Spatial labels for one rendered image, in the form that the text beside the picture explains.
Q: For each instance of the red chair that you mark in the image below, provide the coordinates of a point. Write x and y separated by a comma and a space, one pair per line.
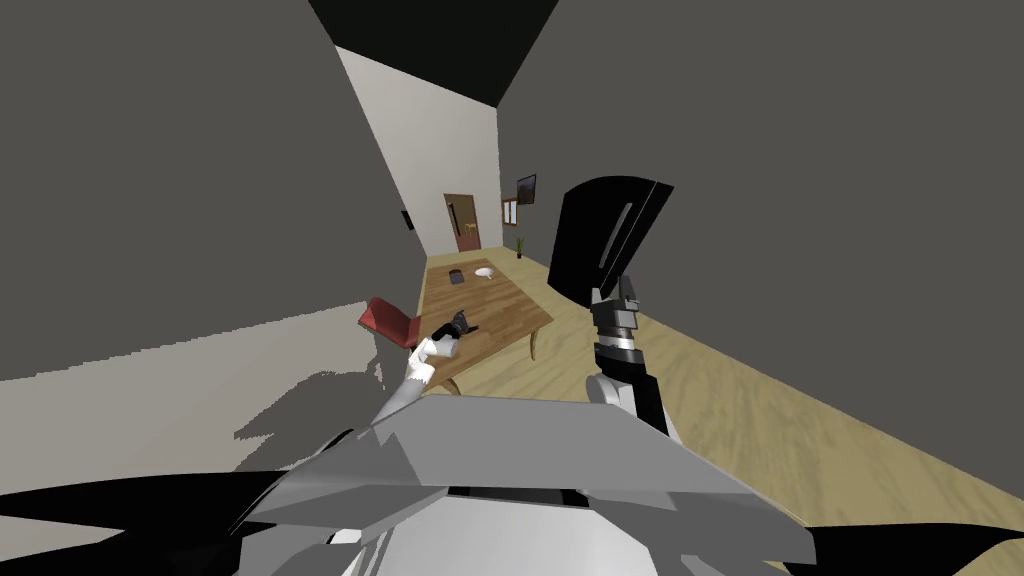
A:
390, 320

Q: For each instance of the brown door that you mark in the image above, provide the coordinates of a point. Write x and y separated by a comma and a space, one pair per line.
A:
462, 224

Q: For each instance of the small green potted plant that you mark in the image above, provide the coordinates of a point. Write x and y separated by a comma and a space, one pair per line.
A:
519, 246

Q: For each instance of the dark grey book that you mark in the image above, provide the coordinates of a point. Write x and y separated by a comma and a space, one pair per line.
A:
456, 277

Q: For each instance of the wooden table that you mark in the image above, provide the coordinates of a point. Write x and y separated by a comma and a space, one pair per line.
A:
498, 318

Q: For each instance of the small black wall panel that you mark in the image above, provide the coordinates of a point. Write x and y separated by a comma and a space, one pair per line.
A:
406, 220

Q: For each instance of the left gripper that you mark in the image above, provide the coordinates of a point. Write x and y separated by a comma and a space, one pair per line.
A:
451, 326

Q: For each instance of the white bowl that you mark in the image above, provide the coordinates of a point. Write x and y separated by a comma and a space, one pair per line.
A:
484, 273

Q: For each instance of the wooden framed window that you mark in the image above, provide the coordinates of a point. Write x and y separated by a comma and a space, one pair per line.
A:
510, 211

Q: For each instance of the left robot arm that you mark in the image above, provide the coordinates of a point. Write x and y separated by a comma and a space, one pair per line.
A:
419, 362

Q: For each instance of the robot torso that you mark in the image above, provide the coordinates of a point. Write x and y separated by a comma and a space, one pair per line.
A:
512, 448

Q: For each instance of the black fridge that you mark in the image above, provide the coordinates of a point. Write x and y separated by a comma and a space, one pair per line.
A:
584, 240

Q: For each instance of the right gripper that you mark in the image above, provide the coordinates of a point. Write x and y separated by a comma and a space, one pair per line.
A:
614, 306

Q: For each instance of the dark framed wall picture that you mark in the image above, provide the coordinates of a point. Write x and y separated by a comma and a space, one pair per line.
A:
526, 190

